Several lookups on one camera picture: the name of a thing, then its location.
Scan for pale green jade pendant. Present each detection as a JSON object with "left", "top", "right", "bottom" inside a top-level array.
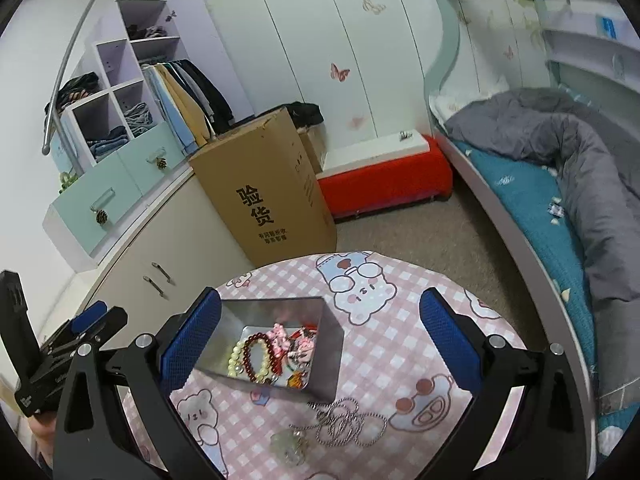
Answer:
[{"left": 270, "top": 425, "right": 312, "bottom": 464}]

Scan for person's left hand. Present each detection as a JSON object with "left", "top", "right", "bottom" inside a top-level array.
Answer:
[{"left": 29, "top": 410, "right": 55, "bottom": 467}]

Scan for beige cabinet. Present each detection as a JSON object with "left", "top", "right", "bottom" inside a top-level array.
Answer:
[{"left": 64, "top": 169, "right": 257, "bottom": 343}]

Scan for small mint drawer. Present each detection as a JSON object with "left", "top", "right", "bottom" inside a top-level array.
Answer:
[{"left": 117, "top": 122, "right": 194, "bottom": 197}]

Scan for dark red bead bracelet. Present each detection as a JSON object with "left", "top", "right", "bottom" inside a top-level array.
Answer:
[{"left": 237, "top": 337, "right": 282, "bottom": 384}]

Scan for grey metal handrail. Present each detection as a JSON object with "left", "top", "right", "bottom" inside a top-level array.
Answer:
[{"left": 42, "top": 0, "right": 164, "bottom": 157}]

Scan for folded grey clothes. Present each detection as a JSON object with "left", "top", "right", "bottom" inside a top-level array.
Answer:
[{"left": 122, "top": 102, "right": 154, "bottom": 137}]

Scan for pink checked bear tablecloth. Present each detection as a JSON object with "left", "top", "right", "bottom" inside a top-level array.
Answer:
[{"left": 120, "top": 250, "right": 532, "bottom": 480}]

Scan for red storage bench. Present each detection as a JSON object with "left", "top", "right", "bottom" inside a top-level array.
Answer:
[{"left": 317, "top": 135, "right": 454, "bottom": 219}]

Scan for cream bead bracelet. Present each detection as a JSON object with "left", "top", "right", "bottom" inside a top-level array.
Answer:
[{"left": 227, "top": 342, "right": 252, "bottom": 379}]

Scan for large mint drawer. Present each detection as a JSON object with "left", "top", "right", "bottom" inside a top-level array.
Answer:
[{"left": 49, "top": 152, "right": 147, "bottom": 257}]

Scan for white wardrobe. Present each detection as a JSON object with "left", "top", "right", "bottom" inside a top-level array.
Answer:
[{"left": 200, "top": 0, "right": 453, "bottom": 162}]

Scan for white pillow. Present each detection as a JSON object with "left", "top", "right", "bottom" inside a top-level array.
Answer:
[{"left": 430, "top": 77, "right": 507, "bottom": 124}]

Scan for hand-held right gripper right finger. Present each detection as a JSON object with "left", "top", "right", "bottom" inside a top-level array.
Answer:
[{"left": 419, "top": 287, "right": 601, "bottom": 480}]

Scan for small cardboard box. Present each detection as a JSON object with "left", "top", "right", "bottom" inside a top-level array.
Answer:
[{"left": 297, "top": 127, "right": 329, "bottom": 174}]

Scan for grey metal box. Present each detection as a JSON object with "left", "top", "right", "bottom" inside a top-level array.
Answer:
[{"left": 192, "top": 296, "right": 346, "bottom": 404}]

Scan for grey duvet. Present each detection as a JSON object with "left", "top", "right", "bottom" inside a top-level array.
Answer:
[{"left": 444, "top": 87, "right": 640, "bottom": 413}]

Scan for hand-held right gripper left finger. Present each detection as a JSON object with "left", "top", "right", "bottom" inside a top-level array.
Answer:
[{"left": 52, "top": 287, "right": 222, "bottom": 480}]

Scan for dark folded clothes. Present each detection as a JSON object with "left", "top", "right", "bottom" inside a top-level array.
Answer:
[{"left": 127, "top": 24, "right": 169, "bottom": 40}]

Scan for teal bed sheet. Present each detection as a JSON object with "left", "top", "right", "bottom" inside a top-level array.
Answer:
[{"left": 451, "top": 139, "right": 640, "bottom": 441}]

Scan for yellow hanging jacket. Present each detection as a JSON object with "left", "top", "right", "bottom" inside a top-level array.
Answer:
[{"left": 159, "top": 64, "right": 212, "bottom": 147}]

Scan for tall cardboard box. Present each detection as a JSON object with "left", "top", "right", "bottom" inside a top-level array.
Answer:
[{"left": 189, "top": 106, "right": 339, "bottom": 269}]

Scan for black bag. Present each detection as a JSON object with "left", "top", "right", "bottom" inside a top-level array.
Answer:
[{"left": 287, "top": 101, "right": 325, "bottom": 129}]

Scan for mint bunk bed frame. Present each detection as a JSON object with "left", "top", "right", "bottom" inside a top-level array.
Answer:
[{"left": 419, "top": 0, "right": 640, "bottom": 480}]

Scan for dark clothes pile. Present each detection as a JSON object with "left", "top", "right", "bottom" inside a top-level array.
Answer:
[{"left": 46, "top": 72, "right": 101, "bottom": 114}]

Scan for pink bead bracelet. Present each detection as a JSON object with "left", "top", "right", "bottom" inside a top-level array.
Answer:
[{"left": 267, "top": 324, "right": 289, "bottom": 357}]

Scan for light blue hanging shirt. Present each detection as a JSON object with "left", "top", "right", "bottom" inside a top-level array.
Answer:
[{"left": 144, "top": 65, "right": 199, "bottom": 157}]

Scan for purple stair shelf unit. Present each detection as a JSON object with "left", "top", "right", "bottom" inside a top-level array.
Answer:
[{"left": 44, "top": 0, "right": 213, "bottom": 196}]

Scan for white board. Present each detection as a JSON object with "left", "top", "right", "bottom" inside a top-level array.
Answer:
[{"left": 322, "top": 134, "right": 434, "bottom": 174}]

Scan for silver chain necklace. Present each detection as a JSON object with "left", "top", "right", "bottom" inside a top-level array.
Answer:
[{"left": 304, "top": 397, "right": 389, "bottom": 449}]

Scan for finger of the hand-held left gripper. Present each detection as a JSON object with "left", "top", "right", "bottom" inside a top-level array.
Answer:
[
  {"left": 42, "top": 308, "right": 129, "bottom": 357},
  {"left": 70, "top": 300, "right": 109, "bottom": 336}
]

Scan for folded blue jeans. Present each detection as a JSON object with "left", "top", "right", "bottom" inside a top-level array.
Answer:
[{"left": 86, "top": 127, "right": 129, "bottom": 162}]

